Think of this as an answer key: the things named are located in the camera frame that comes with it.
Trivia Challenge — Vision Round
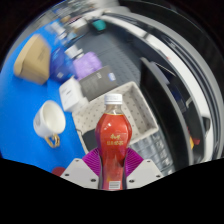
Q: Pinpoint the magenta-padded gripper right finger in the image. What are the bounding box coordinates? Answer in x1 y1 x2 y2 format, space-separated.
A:
124 148 164 190

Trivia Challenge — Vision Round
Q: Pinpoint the purple plastic bag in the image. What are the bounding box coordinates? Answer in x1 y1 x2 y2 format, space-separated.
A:
72 52 103 80

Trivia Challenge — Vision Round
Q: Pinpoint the white mug gold handle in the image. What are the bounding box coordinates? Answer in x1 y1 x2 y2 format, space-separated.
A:
32 100 67 149

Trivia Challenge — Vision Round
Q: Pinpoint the beige dotted storage basket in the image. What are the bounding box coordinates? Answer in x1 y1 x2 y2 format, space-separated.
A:
71 80 160 161

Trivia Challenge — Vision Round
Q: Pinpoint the black workbench shelf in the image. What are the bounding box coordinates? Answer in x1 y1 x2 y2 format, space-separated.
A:
139 56 198 168

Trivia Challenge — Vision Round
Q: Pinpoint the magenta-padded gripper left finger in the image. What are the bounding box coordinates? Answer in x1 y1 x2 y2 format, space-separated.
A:
59 147 103 190

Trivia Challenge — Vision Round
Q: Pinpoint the blue box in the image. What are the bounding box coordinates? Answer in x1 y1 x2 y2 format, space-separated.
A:
49 46 76 83

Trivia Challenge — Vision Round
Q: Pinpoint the white box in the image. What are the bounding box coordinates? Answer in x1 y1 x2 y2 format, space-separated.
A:
58 76 89 113

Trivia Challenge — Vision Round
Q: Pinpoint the brown cardboard box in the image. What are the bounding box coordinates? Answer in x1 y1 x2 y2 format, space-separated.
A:
13 33 52 85

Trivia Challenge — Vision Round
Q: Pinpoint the red drink bottle white cap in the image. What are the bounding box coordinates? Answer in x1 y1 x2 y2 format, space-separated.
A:
94 93 133 191

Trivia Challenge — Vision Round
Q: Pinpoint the dark grey flat box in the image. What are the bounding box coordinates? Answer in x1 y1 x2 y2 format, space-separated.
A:
78 65 118 102

